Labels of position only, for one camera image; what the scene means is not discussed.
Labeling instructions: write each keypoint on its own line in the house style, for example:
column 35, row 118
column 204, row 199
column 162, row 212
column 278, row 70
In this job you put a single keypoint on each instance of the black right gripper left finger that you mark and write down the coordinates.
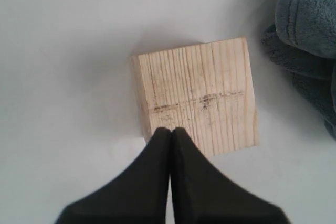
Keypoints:
column 137, row 195

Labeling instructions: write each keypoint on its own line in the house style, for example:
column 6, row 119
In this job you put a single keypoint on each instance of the grey fleece towel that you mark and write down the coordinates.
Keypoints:
column 302, row 41

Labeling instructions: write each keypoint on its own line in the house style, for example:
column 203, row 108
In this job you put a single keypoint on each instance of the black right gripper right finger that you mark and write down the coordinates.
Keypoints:
column 202, row 194

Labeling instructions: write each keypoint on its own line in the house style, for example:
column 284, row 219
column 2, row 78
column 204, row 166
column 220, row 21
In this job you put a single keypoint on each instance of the light wooden cube block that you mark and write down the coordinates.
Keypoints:
column 206, row 89

